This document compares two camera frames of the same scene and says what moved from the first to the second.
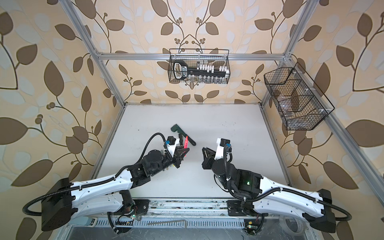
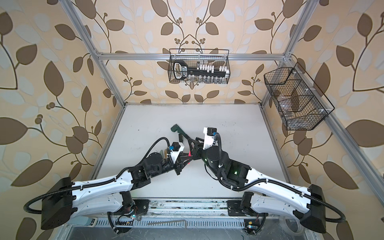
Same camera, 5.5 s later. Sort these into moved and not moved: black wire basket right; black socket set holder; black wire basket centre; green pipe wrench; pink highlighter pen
Moved: pink highlighter pen
Not moved: black wire basket right; black wire basket centre; black socket set holder; green pipe wrench
